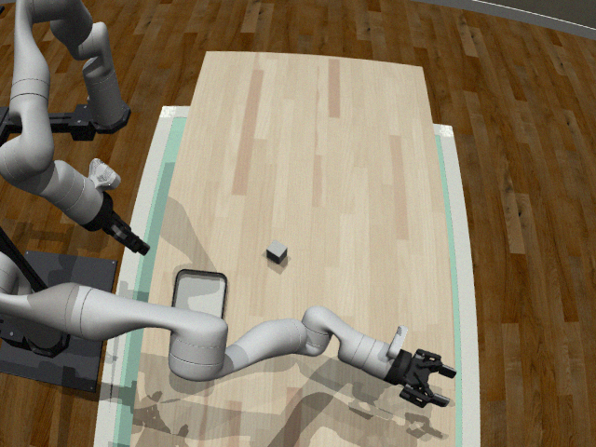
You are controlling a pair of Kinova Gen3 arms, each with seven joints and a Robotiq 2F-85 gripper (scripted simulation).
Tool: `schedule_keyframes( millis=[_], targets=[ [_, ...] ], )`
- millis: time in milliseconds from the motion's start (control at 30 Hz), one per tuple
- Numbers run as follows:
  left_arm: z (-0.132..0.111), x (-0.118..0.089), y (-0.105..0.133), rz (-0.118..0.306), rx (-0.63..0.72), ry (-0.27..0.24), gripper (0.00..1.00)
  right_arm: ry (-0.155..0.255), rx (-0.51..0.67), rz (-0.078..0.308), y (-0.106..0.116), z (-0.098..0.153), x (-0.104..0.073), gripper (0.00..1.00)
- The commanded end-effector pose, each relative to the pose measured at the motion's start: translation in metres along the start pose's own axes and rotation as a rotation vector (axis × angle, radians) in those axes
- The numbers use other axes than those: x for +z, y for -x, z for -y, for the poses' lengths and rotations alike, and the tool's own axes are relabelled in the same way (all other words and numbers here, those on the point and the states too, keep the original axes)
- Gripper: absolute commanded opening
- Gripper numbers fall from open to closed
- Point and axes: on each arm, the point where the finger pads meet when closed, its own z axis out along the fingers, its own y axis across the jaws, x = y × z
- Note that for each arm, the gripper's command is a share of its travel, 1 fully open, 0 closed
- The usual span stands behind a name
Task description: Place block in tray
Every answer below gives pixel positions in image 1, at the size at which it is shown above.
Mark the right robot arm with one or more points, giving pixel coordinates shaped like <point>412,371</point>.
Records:
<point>197,341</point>

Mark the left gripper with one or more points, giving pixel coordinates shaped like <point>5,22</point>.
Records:
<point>109,221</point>

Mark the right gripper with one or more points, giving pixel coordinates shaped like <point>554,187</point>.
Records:
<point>404,371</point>

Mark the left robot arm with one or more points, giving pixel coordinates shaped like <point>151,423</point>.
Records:
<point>26,161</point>

